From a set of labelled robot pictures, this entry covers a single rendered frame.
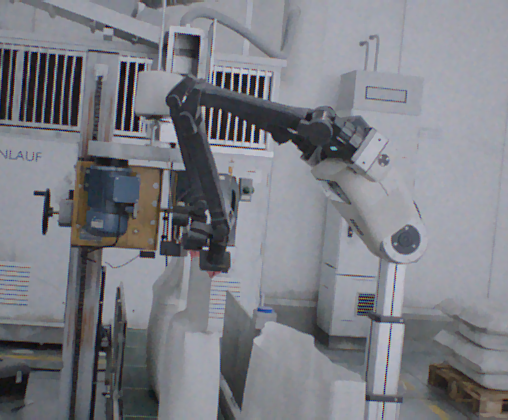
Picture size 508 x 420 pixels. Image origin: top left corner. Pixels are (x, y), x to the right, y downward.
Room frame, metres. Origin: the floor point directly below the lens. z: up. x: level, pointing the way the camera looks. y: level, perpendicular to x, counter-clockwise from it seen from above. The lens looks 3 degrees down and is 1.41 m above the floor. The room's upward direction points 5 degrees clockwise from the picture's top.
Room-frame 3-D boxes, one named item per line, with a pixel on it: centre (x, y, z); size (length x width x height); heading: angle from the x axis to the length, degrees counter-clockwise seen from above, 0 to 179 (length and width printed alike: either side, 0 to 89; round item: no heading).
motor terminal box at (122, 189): (3.25, 0.44, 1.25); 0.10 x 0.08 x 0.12; 124
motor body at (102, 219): (3.34, 0.50, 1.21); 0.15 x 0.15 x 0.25
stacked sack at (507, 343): (5.89, -1.66, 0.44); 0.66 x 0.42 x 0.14; 3
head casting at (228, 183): (3.67, 0.18, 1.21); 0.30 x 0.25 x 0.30; 9
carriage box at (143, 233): (3.58, 0.51, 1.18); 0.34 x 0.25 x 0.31; 99
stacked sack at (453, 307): (6.09, -1.66, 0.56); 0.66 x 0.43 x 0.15; 96
